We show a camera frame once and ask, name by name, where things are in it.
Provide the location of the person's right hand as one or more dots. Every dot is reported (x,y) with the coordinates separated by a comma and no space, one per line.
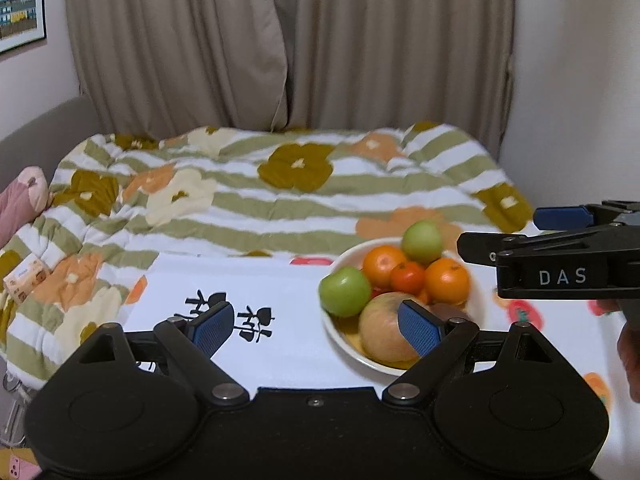
(631,360)

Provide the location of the brown kiwi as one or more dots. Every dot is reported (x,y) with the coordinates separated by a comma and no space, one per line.
(447,312)

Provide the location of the framed wall poster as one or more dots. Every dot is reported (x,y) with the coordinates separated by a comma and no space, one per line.
(20,5)

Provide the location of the large orange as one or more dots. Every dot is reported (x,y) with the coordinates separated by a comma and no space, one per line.
(384,265)
(447,282)

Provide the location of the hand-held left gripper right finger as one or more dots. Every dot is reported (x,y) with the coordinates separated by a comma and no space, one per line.
(420,327)

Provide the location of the red cherry tomato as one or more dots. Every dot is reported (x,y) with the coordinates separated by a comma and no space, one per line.
(376,292)

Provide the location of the white printed cloth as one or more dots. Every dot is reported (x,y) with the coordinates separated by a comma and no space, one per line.
(280,310)

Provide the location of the small tangerine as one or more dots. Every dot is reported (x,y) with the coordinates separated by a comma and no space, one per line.
(407,277)
(423,297)

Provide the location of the pink plush toy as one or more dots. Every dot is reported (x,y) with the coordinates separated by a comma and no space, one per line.
(20,200)

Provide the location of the pink phone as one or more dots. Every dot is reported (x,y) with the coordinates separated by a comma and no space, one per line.
(17,467)

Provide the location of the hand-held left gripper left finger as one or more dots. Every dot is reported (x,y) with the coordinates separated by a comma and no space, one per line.
(214,327)

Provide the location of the large red-yellow apple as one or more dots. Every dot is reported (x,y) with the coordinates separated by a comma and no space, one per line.
(385,332)

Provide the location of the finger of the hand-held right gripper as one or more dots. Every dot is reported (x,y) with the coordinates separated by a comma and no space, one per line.
(562,217)
(550,260)

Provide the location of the cream duck-print plate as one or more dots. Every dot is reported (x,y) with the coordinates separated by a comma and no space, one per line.
(345,342)

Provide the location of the grey sofa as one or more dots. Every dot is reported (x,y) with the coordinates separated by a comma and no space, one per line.
(45,130)

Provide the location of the tissue box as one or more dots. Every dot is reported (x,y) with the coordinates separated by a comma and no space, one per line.
(27,277)

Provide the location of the beige curtain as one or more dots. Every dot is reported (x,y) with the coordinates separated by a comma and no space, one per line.
(300,45)

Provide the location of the small yellowish-green apple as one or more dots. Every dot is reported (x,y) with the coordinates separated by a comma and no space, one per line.
(422,241)

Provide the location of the striped floral blanket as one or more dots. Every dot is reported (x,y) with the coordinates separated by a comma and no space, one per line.
(250,200)

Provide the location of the large green apple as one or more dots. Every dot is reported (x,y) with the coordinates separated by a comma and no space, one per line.
(345,290)

